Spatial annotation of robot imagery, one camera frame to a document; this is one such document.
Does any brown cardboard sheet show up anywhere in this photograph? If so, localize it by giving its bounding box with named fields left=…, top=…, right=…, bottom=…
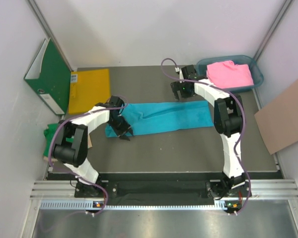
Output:
left=254, top=79, right=298, bottom=154

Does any green ring binder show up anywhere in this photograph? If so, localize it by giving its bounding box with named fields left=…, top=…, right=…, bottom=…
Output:
left=24, top=39, right=71, bottom=115

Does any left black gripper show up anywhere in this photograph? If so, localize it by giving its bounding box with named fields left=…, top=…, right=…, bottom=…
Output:
left=107, top=115, right=133, bottom=140

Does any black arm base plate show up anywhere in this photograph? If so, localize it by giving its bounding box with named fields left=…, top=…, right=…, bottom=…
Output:
left=74, top=178, right=253, bottom=199

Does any yellow folder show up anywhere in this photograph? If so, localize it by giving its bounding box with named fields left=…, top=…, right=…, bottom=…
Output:
left=68, top=69, right=111, bottom=115

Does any teal t shirt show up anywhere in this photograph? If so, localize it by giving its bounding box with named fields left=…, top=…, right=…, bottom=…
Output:
left=104, top=100, right=215, bottom=138

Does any aluminium frame rail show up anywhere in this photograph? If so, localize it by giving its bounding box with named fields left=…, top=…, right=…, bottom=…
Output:
left=30, top=179, right=298, bottom=200

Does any green t shirt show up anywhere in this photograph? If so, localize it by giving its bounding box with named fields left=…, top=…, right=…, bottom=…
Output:
left=43, top=122, right=75, bottom=161

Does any pink t shirt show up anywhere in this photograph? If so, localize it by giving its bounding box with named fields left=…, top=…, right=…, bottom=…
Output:
left=206, top=60, right=254, bottom=89

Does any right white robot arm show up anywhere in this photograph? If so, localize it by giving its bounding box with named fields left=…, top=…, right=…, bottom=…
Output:
left=170, top=65, right=245, bottom=200

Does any grey slotted cable duct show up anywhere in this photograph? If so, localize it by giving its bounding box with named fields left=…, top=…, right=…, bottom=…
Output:
left=40, top=200, right=227, bottom=211

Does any blue plastic bin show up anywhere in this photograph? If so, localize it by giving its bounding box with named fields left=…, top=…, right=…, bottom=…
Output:
left=195, top=55, right=264, bottom=93

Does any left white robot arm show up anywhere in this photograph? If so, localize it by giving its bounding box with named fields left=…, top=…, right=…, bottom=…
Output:
left=48, top=96, right=134, bottom=197

